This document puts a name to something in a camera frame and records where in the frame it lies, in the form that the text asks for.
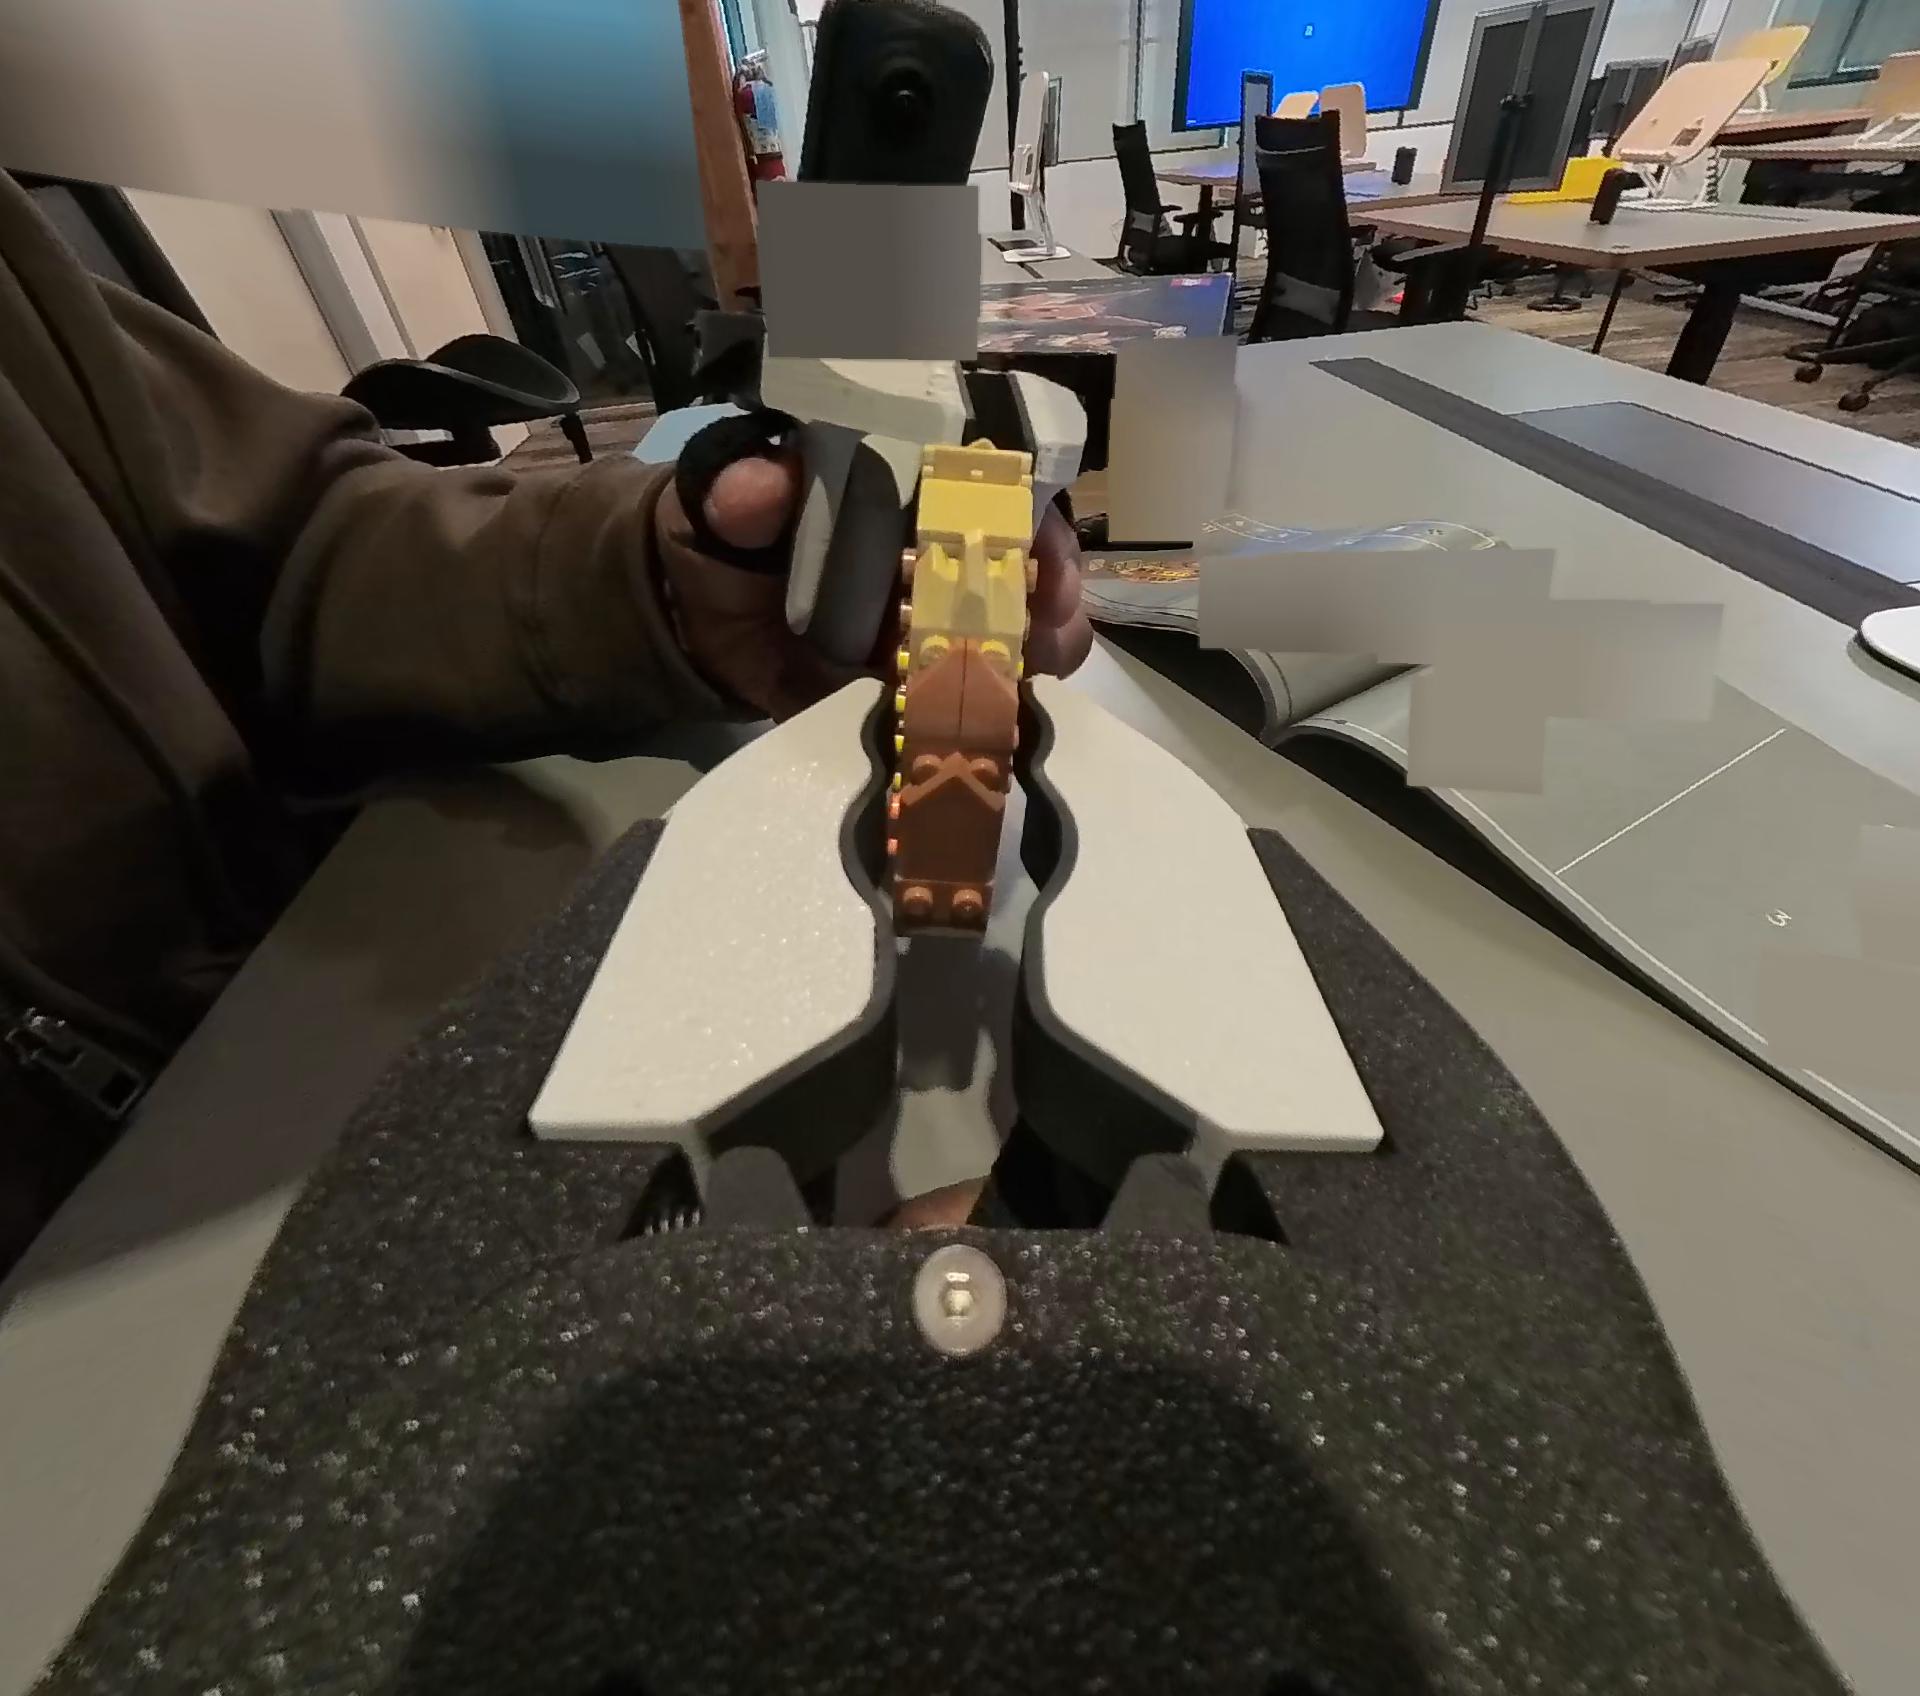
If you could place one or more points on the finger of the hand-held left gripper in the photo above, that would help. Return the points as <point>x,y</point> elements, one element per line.
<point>862,391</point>
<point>1050,428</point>

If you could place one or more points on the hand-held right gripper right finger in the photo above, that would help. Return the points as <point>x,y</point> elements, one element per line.
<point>1185,976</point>

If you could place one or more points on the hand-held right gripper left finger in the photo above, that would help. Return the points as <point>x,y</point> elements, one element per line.
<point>720,947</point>

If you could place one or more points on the brown toy brick assembly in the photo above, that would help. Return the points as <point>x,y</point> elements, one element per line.
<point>960,810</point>

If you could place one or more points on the person's left forearm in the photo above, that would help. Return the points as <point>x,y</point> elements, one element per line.
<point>481,557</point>

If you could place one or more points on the grey desk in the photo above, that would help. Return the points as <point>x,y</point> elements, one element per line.
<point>1651,1277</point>

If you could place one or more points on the person's left hand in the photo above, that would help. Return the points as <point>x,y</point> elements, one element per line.
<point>734,631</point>

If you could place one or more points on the printed toy box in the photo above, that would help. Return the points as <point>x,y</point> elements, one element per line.
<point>1110,308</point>

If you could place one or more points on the red fire extinguisher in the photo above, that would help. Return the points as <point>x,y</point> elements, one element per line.
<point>759,121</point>

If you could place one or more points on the black office chair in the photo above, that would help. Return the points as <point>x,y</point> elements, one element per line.
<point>1304,211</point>
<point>1148,196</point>

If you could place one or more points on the grey instruction booklet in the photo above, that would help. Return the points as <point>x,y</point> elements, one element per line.
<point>1651,857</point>

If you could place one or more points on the yellow box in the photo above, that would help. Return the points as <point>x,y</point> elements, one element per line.
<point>1561,181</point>

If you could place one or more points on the black desktop monitor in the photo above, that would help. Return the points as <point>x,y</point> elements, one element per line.
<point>1531,90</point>

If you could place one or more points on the long office table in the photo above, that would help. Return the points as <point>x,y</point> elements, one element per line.
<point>1651,227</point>

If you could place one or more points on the person's brown jacket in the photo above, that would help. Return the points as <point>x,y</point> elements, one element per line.
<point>90,676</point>

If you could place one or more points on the tan laptop stand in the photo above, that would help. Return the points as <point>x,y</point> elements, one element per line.
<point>1694,115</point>

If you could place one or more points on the white monitor stand base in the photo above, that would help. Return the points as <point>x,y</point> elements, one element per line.
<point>1893,642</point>

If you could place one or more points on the wooden post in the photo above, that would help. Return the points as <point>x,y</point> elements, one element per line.
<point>704,76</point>

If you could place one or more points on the blue wall screen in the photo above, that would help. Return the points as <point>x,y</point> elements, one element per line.
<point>1304,17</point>

